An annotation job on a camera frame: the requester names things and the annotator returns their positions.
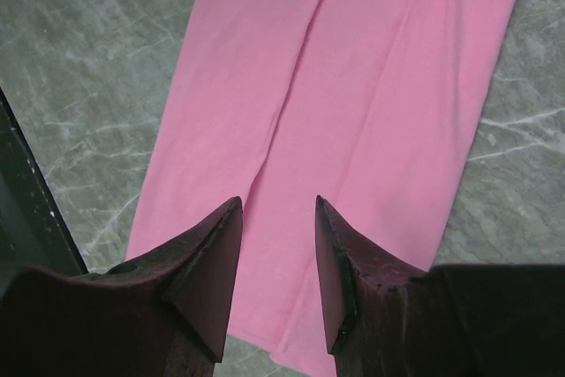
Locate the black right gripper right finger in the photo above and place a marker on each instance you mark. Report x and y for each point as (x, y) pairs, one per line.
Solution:
(384, 317)

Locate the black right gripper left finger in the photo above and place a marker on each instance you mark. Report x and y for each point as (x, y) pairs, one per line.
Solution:
(164, 313)

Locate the light pink t shirt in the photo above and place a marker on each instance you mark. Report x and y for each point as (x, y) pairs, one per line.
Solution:
(371, 104)

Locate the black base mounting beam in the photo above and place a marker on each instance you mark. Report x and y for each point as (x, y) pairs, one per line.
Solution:
(33, 230)

